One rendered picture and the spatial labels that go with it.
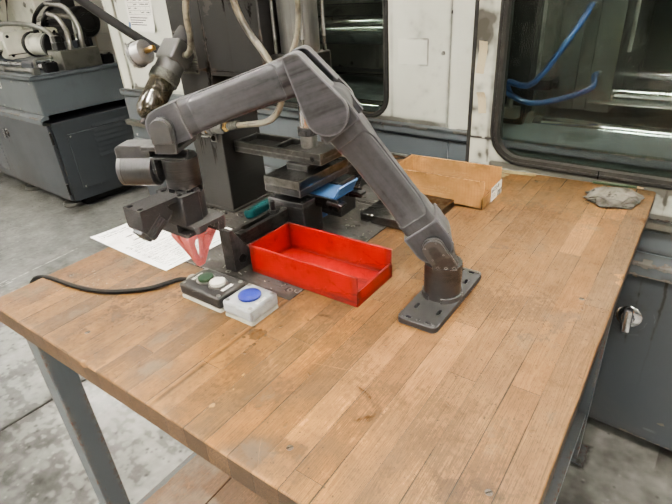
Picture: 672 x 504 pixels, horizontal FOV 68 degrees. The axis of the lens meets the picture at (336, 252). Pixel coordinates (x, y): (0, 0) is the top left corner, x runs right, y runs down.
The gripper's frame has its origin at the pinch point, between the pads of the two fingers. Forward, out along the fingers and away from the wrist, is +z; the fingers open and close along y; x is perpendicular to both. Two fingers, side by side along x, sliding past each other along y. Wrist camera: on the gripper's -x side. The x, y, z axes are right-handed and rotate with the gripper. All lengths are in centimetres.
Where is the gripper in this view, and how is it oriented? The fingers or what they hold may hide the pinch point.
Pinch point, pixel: (200, 260)
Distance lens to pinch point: 93.1
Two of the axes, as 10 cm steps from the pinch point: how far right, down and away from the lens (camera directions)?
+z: 0.5, 8.8, 4.8
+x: 5.8, -4.2, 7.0
